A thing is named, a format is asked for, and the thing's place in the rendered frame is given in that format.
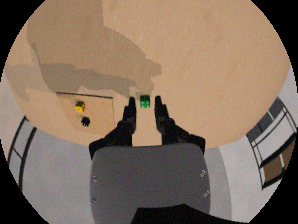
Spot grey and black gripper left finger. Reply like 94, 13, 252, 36
89, 97, 137, 160

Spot black die with white pips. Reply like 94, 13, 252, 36
81, 117, 90, 127

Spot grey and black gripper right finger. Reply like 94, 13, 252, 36
154, 96, 206, 154

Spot yellow die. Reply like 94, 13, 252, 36
75, 101, 86, 113

